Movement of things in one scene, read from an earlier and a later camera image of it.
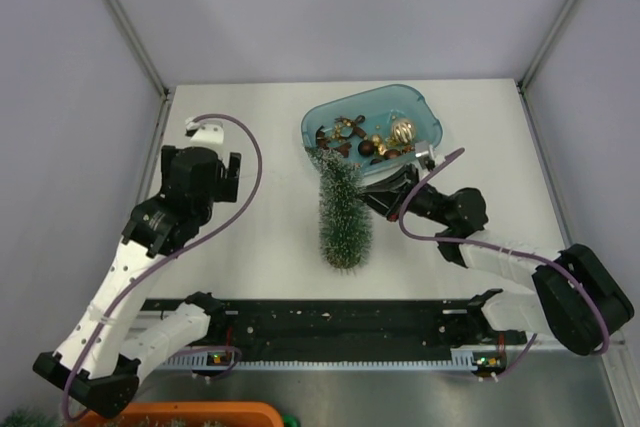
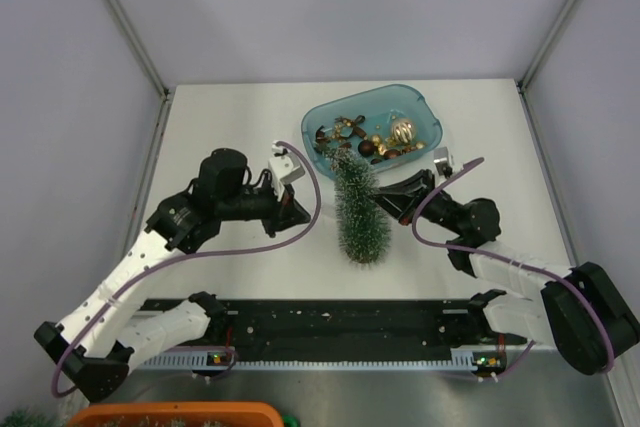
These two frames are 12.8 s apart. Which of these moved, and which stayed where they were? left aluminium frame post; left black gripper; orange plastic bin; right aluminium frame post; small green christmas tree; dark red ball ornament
Moved: small green christmas tree; left black gripper
Stayed: dark red ball ornament; left aluminium frame post; orange plastic bin; right aluminium frame post
